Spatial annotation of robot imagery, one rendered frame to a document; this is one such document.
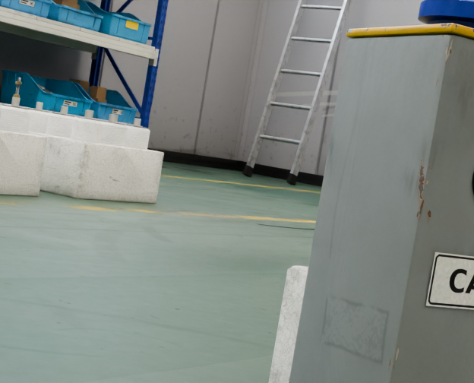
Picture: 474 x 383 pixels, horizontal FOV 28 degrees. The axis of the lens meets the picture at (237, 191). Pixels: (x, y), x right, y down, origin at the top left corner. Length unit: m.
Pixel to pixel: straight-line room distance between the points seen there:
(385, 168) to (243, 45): 8.05
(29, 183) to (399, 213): 2.54
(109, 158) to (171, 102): 4.67
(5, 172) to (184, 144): 5.22
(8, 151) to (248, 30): 5.82
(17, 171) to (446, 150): 2.51
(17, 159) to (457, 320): 2.49
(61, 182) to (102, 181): 0.13
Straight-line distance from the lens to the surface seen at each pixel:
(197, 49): 7.95
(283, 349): 0.68
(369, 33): 0.39
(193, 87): 7.94
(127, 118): 6.40
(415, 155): 0.36
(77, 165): 3.04
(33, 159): 2.86
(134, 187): 3.22
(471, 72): 0.36
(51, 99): 5.91
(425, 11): 0.39
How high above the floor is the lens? 0.26
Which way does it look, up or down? 3 degrees down
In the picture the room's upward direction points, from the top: 9 degrees clockwise
